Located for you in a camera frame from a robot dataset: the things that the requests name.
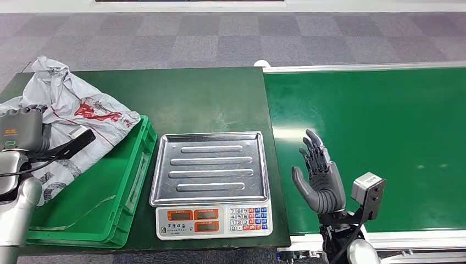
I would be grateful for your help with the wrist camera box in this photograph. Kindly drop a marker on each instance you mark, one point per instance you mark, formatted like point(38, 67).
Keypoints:
point(369, 191)
point(72, 144)

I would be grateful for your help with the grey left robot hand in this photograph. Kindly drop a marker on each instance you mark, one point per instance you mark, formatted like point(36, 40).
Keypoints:
point(22, 127)

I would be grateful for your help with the white round knob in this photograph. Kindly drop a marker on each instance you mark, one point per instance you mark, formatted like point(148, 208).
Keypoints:
point(262, 63)

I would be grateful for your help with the white printed plastic package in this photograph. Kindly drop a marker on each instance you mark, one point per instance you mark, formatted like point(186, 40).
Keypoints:
point(91, 109)

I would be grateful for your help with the green conveyor belt machine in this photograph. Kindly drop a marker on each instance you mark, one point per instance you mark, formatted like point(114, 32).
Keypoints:
point(382, 109)

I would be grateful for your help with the electronic scale with steel tray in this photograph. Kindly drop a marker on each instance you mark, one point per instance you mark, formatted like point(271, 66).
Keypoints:
point(211, 175)

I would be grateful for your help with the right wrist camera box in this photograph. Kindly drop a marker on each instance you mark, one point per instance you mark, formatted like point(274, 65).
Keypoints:
point(369, 191)

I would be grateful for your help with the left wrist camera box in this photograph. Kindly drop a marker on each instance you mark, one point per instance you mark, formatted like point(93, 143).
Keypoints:
point(72, 144)

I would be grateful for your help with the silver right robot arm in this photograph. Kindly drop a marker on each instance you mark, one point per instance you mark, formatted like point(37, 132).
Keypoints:
point(360, 253)

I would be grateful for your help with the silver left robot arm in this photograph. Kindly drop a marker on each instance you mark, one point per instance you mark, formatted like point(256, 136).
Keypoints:
point(18, 211)

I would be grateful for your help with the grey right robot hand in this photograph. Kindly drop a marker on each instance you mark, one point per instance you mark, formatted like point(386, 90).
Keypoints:
point(326, 189)

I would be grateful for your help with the green plastic crate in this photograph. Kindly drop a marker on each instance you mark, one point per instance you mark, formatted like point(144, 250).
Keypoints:
point(102, 204)

